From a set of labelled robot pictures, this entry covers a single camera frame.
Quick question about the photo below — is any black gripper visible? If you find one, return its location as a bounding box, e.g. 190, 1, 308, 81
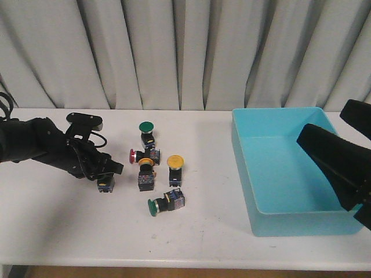
66, 127, 124, 181

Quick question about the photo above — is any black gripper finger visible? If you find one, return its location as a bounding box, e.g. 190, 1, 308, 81
297, 124, 370, 211
340, 99, 371, 136

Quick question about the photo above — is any red push button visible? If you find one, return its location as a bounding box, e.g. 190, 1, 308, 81
97, 173, 115, 193
129, 148, 161, 165

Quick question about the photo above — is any yellow push button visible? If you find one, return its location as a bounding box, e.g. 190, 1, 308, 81
137, 158, 155, 192
167, 155, 184, 187

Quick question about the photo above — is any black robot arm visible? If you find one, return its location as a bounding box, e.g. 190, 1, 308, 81
1, 112, 123, 181

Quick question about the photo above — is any turquoise plastic box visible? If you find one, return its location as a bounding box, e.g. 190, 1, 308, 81
232, 107, 370, 236

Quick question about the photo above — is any lying yellow push button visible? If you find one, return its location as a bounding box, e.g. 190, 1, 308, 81
137, 158, 155, 192

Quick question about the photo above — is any lying red push button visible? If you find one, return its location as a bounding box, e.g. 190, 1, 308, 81
129, 148, 161, 165

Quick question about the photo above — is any upright green push button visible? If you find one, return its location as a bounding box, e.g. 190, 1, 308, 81
139, 121, 155, 148

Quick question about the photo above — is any lying green push button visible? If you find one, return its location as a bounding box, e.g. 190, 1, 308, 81
147, 188, 186, 217

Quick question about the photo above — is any grey pleated curtain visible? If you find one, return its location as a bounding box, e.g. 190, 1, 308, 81
1, 1, 370, 111

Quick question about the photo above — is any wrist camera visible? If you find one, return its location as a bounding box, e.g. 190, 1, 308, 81
66, 112, 103, 131

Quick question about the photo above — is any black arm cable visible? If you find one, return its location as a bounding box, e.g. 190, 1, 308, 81
0, 92, 107, 150

